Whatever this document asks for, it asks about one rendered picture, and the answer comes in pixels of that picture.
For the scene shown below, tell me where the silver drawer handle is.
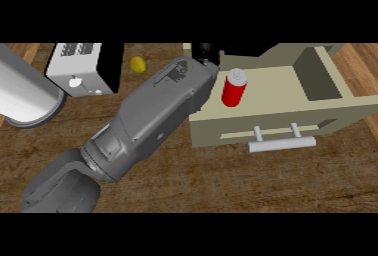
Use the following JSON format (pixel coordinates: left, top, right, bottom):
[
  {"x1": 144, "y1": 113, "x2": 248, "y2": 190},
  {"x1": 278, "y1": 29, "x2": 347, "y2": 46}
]
[{"x1": 247, "y1": 122, "x2": 318, "y2": 154}]

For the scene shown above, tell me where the beige drawer box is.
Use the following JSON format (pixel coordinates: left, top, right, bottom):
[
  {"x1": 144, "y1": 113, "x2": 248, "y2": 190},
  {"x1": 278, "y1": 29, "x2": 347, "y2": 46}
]
[{"x1": 189, "y1": 45, "x2": 378, "y2": 124}]

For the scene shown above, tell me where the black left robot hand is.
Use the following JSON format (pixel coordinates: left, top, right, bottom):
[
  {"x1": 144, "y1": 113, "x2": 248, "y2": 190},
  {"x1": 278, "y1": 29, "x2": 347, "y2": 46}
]
[{"x1": 192, "y1": 43, "x2": 222, "y2": 67}]

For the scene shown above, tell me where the white toaster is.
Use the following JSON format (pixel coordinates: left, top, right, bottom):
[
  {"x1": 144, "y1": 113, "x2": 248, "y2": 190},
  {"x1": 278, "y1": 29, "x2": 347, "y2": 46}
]
[{"x1": 45, "y1": 43, "x2": 126, "y2": 99}]

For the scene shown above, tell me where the white cylindrical appliance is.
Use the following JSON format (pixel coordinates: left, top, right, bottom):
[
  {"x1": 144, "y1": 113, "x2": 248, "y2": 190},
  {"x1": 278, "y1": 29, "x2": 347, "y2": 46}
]
[{"x1": 0, "y1": 43, "x2": 68, "y2": 130}]

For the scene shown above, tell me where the beige drawer front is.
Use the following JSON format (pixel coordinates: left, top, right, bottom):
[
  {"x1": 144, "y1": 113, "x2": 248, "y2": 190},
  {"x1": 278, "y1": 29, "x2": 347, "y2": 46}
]
[{"x1": 189, "y1": 96, "x2": 378, "y2": 150}]

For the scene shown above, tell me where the yellow lemon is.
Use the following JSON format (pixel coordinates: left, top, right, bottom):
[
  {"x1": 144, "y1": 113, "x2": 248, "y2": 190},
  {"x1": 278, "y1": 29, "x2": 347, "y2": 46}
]
[{"x1": 129, "y1": 55, "x2": 149, "y2": 75}]

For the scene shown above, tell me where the red can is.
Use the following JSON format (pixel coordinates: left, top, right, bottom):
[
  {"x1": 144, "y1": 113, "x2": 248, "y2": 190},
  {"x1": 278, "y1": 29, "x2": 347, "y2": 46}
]
[{"x1": 220, "y1": 67, "x2": 250, "y2": 109}]

